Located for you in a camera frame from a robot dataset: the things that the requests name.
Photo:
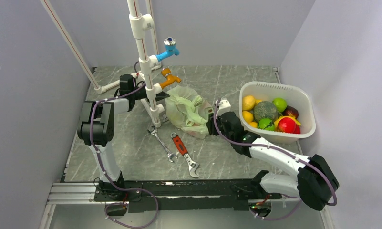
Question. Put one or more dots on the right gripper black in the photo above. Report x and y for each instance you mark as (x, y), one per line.
(211, 125)

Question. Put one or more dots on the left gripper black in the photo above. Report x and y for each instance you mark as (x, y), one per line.
(160, 95)

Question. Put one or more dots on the pale green plastic bag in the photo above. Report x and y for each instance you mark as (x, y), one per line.
(188, 111)

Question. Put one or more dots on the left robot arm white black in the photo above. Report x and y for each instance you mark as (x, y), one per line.
(96, 124)

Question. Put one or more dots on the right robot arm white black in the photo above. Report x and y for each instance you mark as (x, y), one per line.
(307, 178)

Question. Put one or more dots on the yellow lemon lower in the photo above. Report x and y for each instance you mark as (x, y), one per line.
(247, 116)

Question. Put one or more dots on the yellow lemon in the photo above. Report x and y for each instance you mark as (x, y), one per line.
(247, 116)
(248, 103)

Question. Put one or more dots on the yellow lemon upper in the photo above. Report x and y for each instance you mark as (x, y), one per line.
(248, 103)

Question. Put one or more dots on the green striped ball fruit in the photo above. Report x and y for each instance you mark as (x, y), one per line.
(266, 124)

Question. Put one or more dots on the orange faucet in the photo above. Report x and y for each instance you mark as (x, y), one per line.
(170, 79)

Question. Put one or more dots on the yellow banana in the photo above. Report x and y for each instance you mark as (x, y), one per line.
(287, 118)

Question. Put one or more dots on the silver combination wrench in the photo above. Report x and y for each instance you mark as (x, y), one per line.
(153, 131)

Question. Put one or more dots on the light green lime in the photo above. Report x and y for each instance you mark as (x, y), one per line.
(280, 104)

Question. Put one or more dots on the red apple in basket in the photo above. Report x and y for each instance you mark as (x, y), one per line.
(287, 126)

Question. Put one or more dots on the blue faucet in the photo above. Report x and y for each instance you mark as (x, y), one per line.
(170, 49)

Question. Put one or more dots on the dark red plum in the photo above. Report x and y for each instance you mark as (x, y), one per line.
(291, 111)

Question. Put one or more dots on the white plastic basket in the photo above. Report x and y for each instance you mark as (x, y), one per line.
(279, 113)

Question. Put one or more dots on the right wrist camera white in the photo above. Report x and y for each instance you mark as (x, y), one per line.
(222, 106)

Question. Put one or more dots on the red handled adjustable wrench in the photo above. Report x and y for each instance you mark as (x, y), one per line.
(192, 165)

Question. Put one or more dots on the white pipe frame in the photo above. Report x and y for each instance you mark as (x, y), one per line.
(140, 24)

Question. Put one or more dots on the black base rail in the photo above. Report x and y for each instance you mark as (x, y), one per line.
(194, 194)

